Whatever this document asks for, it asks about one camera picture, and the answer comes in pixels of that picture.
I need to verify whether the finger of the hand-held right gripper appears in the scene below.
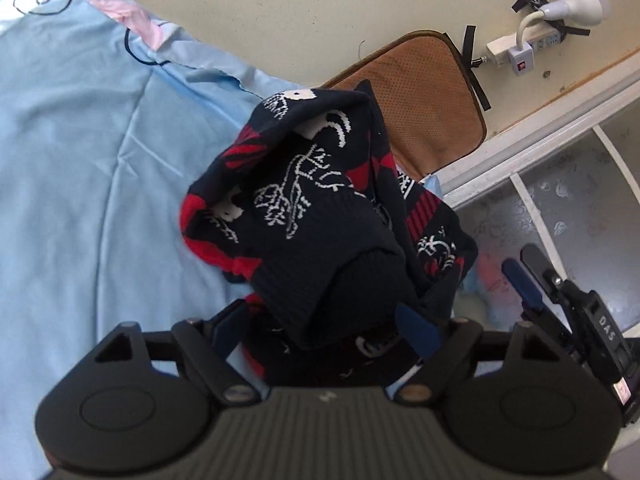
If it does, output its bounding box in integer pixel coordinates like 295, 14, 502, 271
501, 258, 571, 337
519, 244, 565, 303

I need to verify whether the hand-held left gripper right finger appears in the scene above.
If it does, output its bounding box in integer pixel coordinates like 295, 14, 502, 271
392, 304, 558, 407

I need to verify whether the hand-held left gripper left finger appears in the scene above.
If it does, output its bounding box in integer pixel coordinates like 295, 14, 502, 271
92, 299, 263, 407

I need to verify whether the dark navy printed sweater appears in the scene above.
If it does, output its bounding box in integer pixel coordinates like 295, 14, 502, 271
179, 80, 478, 391

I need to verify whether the white framed frosted window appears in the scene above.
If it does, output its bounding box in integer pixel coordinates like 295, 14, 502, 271
440, 50, 640, 341

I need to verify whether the light blue printed bed sheet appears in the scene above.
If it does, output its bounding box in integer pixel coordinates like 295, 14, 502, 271
0, 0, 321, 476

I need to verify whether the brown perforated seat cushion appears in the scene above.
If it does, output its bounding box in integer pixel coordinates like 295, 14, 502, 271
320, 31, 488, 176

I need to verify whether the white power strip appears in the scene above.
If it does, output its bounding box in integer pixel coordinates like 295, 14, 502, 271
486, 26, 564, 64

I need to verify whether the white gooseneck plug lamp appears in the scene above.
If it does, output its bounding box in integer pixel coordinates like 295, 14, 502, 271
507, 0, 612, 77

